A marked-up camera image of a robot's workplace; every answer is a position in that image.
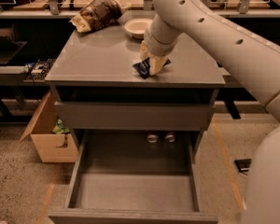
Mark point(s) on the black patterned shelf item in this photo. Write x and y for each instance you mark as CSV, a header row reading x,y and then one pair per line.
x,y
38,71

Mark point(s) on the grey drawer cabinet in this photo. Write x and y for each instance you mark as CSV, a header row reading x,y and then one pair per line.
x,y
98,68

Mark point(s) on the dark blue rxbar wrapper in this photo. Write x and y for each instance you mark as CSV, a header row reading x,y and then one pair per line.
x,y
145,70

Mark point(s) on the closed grey top drawer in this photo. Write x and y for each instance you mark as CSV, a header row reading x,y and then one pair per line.
x,y
135,117

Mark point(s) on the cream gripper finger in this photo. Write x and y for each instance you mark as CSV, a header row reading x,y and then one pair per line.
x,y
144,52
156,64

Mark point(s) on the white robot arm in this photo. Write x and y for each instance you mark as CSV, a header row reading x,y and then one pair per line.
x,y
254,62

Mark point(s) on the open cardboard box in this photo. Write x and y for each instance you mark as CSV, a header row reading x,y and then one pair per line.
x,y
50,146

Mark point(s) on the left soda can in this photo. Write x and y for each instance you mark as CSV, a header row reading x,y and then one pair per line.
x,y
152,137

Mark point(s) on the white paper bowl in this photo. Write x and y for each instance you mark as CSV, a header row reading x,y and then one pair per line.
x,y
137,27

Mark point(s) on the green bag in box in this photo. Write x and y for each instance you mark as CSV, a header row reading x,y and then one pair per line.
x,y
59,128

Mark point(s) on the black box on floor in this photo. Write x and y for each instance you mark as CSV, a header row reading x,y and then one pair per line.
x,y
243,165

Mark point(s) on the open grey middle drawer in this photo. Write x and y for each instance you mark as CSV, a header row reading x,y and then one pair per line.
x,y
120,178

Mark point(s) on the soda can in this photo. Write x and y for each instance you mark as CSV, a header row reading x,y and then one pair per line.
x,y
170,137
152,137

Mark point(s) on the right soda can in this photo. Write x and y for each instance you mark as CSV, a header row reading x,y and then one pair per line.
x,y
170,137

